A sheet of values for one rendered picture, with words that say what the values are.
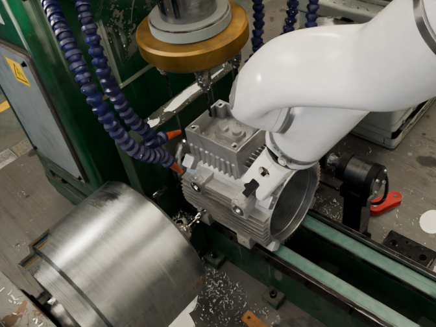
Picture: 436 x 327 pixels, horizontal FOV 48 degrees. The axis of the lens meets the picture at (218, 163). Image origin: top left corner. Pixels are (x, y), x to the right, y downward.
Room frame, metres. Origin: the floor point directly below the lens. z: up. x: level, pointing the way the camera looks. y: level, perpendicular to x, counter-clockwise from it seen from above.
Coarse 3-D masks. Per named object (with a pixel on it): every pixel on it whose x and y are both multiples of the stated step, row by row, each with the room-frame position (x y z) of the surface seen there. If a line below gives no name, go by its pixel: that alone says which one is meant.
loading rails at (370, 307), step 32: (320, 224) 0.58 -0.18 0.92; (224, 256) 0.62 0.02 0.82; (256, 256) 0.55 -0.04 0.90; (288, 256) 0.52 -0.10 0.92; (320, 256) 0.56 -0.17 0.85; (352, 256) 0.50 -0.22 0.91; (384, 256) 0.48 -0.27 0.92; (288, 288) 0.50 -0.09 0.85; (320, 288) 0.44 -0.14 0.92; (352, 288) 0.43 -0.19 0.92; (384, 288) 0.45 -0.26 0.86; (416, 288) 0.41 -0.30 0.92; (320, 320) 0.44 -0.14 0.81; (352, 320) 0.39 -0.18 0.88; (384, 320) 0.36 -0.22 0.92; (416, 320) 0.40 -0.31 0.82
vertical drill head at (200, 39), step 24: (168, 0) 0.67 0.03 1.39; (192, 0) 0.66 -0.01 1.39; (216, 0) 0.70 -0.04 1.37; (144, 24) 0.73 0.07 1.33; (168, 24) 0.67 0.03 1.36; (192, 24) 0.66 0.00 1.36; (216, 24) 0.65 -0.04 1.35; (240, 24) 0.67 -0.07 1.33; (144, 48) 0.66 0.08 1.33; (168, 48) 0.64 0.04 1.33; (192, 48) 0.63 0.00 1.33; (216, 48) 0.62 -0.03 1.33; (240, 48) 0.65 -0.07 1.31; (168, 72) 0.71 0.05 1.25; (192, 72) 0.63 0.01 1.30
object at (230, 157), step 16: (208, 112) 0.72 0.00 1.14; (224, 112) 0.73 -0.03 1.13; (192, 128) 0.68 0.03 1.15; (208, 128) 0.70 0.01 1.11; (224, 128) 0.67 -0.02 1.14; (240, 128) 0.66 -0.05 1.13; (256, 128) 0.66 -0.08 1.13; (192, 144) 0.67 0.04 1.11; (208, 144) 0.64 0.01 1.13; (224, 144) 0.65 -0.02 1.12; (240, 144) 0.64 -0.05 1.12; (256, 144) 0.63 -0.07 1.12; (208, 160) 0.64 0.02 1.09; (224, 160) 0.62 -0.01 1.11; (240, 160) 0.60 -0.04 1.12; (240, 176) 0.60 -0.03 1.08
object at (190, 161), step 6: (186, 156) 0.67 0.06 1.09; (192, 156) 0.66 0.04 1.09; (186, 162) 0.66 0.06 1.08; (192, 162) 0.65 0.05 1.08; (192, 168) 0.65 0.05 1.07; (270, 198) 0.53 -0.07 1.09; (276, 198) 0.53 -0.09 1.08; (258, 204) 0.53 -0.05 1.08; (264, 204) 0.52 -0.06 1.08; (270, 204) 0.52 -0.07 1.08; (312, 204) 0.61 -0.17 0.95; (264, 246) 0.53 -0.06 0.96; (270, 246) 0.52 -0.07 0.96; (276, 246) 0.53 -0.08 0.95
